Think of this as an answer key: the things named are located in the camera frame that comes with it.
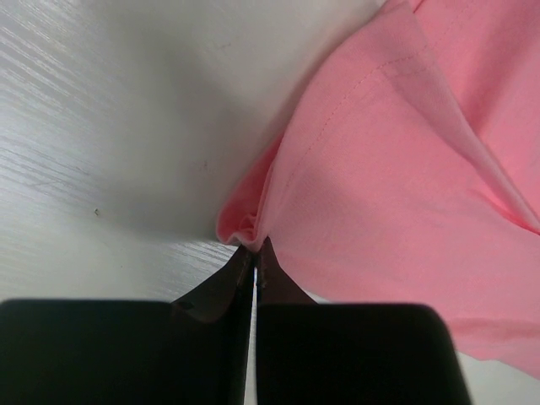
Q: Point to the light pink t shirt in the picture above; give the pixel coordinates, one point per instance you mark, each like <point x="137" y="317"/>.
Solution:
<point x="409" y="172"/>

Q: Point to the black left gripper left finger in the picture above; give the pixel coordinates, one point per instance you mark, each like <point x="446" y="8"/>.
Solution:
<point x="192" y="350"/>

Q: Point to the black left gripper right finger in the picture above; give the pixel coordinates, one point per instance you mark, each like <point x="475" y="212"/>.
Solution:
<point x="311" y="353"/>

